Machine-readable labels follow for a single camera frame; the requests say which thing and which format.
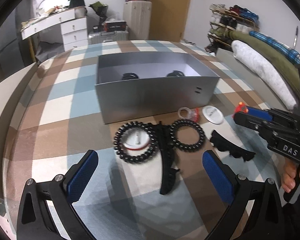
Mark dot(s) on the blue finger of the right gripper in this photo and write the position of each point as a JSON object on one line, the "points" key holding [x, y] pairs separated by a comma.
{"points": [[251, 122], [258, 113]]}

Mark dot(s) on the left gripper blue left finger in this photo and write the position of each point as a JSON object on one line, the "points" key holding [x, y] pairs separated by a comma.
{"points": [[78, 175]]}

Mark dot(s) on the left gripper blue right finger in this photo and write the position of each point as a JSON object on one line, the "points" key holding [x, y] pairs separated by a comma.
{"points": [[221, 176]]}

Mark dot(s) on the black banana hair clip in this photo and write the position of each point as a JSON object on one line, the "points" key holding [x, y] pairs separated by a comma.
{"points": [[224, 145]]}

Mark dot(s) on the red white plastic trinket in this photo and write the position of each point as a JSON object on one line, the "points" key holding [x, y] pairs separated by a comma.
{"points": [[189, 114]]}

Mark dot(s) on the long black hair clip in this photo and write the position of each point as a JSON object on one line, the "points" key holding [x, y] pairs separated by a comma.
{"points": [[161, 140]]}

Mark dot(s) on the right hand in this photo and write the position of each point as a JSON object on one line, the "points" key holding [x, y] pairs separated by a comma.
{"points": [[289, 175]]}

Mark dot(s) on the white rolled blanket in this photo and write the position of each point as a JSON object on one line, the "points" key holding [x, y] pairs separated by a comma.
{"points": [[265, 70]]}

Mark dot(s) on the white round pin badge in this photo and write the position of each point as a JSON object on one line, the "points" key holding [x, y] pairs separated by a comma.
{"points": [[213, 114]]}

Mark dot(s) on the green rolled blanket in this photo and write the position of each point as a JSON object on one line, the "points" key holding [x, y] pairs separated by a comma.
{"points": [[287, 70]]}

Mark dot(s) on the blue plaid rolled blanket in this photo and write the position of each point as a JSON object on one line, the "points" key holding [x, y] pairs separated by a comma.
{"points": [[290, 54]]}

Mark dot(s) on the plaid bed sheet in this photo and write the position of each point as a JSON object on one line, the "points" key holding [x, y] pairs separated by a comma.
{"points": [[58, 120]]}

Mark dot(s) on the red rimmed white badge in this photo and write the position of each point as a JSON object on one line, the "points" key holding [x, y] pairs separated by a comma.
{"points": [[136, 139]]}

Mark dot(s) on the black claw clip right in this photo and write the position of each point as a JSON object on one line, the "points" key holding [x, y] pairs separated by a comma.
{"points": [[176, 73]]}

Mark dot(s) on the black claw clip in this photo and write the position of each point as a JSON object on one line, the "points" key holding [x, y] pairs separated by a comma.
{"points": [[176, 73], [129, 76]]}

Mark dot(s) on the shoe rack with shoes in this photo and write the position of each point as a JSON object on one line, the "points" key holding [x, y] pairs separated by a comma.
{"points": [[225, 19]]}

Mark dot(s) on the grey cardboard box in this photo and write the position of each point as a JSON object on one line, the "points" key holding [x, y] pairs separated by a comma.
{"points": [[153, 93]]}

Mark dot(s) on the black claw clip left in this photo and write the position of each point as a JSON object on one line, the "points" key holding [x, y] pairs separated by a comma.
{"points": [[129, 76]]}

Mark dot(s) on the wooden door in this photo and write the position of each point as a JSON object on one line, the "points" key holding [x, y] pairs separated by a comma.
{"points": [[168, 19]]}

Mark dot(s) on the silver suitcase lying flat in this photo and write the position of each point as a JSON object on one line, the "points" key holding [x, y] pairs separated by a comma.
{"points": [[104, 37]]}

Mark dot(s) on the white upright suitcase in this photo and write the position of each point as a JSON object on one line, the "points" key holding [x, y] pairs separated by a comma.
{"points": [[137, 15]]}

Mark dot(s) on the black red box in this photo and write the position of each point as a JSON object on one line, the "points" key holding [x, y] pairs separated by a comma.
{"points": [[111, 26]]}

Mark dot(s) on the white desk with drawers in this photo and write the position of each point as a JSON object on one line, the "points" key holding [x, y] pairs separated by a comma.
{"points": [[72, 22]]}

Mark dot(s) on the beige bed frame edge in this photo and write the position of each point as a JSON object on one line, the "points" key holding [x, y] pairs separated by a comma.
{"points": [[11, 90]]}

